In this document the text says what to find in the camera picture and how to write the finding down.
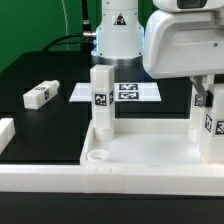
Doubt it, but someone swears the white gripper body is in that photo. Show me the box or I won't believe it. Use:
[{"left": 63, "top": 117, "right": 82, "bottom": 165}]
[{"left": 143, "top": 10, "right": 224, "bottom": 79}]

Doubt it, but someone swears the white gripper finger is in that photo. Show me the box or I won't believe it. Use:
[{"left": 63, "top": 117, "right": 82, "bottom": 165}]
[{"left": 190, "top": 75, "right": 214, "bottom": 107}]

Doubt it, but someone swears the white desk top tray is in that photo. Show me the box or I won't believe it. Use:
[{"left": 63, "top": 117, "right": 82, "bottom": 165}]
[{"left": 80, "top": 119, "right": 224, "bottom": 166}]

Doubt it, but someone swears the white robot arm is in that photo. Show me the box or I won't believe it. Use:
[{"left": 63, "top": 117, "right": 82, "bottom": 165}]
[{"left": 92, "top": 0, "right": 224, "bottom": 106}]

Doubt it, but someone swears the white front obstacle bar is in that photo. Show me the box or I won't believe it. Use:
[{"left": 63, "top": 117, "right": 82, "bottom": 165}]
[{"left": 0, "top": 165, "right": 224, "bottom": 196}]

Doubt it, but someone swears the white left obstacle block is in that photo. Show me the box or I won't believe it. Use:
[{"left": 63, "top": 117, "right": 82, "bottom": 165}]
[{"left": 0, "top": 118, "right": 15, "bottom": 154}]

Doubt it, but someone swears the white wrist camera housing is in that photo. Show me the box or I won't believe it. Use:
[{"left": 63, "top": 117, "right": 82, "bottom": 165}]
[{"left": 153, "top": 0, "right": 224, "bottom": 12}]

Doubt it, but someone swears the white marker base plate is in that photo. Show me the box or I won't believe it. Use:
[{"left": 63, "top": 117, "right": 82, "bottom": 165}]
[{"left": 69, "top": 82, "right": 161, "bottom": 102}]

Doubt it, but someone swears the black cable with connector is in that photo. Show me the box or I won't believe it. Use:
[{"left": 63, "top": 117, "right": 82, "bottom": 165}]
[{"left": 41, "top": 0, "right": 98, "bottom": 53}]

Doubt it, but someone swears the thin white cable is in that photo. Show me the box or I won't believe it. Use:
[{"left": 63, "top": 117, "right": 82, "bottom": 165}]
[{"left": 61, "top": 0, "right": 70, "bottom": 52}]

